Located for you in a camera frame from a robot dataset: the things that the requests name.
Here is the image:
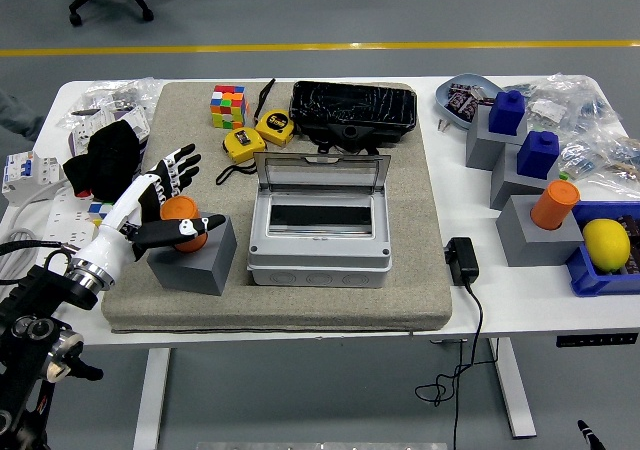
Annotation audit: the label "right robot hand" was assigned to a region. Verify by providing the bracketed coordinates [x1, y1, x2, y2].
[577, 419, 609, 450]

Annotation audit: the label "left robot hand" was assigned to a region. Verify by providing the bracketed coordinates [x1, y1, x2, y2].
[73, 143, 227, 276]

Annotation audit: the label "orange cylinder battery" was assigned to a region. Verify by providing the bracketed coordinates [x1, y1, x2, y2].
[159, 195, 209, 254]
[530, 179, 581, 231]

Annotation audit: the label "grey junction box clear lid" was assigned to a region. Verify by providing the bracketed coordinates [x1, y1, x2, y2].
[246, 151, 393, 290]

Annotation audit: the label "colourful puzzle cube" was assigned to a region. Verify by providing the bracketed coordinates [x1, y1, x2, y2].
[88, 199, 117, 229]
[209, 84, 249, 130]

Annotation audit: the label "black cloth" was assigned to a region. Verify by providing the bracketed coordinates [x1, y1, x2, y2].
[62, 121, 143, 202]

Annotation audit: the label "white power strip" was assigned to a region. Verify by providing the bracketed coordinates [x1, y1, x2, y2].
[44, 184, 109, 251]

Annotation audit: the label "white table leg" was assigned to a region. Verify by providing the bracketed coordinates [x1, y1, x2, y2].
[487, 337, 539, 440]
[132, 348, 174, 450]

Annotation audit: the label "black table control panel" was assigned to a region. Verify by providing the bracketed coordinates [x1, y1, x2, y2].
[556, 333, 640, 349]

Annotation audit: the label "grey holder block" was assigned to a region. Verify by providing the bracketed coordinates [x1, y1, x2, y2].
[489, 144, 561, 211]
[465, 104, 529, 172]
[146, 213, 238, 297]
[495, 194, 586, 268]

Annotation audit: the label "white circuit breaker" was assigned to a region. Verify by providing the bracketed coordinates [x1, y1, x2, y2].
[0, 150, 66, 206]

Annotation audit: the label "clear bag of parts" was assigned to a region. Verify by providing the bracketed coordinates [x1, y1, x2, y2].
[509, 73, 626, 136]
[74, 77, 164, 116]
[557, 132, 640, 196]

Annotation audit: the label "yellow tape measure small label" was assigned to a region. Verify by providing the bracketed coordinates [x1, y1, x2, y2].
[215, 126, 268, 186]

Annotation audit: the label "blue storage bin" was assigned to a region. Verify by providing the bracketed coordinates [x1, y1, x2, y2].
[564, 200, 640, 298]

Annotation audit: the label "yellow tape measure 5m print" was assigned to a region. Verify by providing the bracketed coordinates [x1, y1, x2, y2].
[252, 77, 296, 146]

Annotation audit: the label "yellow lemon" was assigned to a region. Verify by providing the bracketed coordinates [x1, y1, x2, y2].
[582, 218, 632, 273]

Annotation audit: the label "black power adapter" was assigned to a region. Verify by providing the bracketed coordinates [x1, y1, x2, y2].
[444, 236, 480, 287]

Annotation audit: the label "black bag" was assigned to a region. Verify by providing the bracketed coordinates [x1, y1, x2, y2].
[288, 80, 418, 156]

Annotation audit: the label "grey-brown mat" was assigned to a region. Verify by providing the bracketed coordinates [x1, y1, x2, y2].
[101, 80, 454, 335]

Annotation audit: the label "blue bottle-shaped block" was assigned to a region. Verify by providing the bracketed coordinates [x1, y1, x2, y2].
[515, 130, 560, 180]
[487, 90, 528, 136]

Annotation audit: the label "blue-grey dish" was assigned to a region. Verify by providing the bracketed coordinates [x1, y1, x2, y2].
[434, 73, 504, 131]

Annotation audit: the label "dark snack packets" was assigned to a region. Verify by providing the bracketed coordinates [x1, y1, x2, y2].
[446, 82, 494, 120]

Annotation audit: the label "white wall socket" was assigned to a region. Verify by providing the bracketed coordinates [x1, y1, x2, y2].
[67, 119, 101, 157]
[112, 107, 151, 144]

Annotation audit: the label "white power strip cable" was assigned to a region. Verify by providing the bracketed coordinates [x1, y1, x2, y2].
[0, 179, 69, 294]

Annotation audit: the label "black adapter cord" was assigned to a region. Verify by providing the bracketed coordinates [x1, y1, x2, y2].
[415, 279, 485, 450]

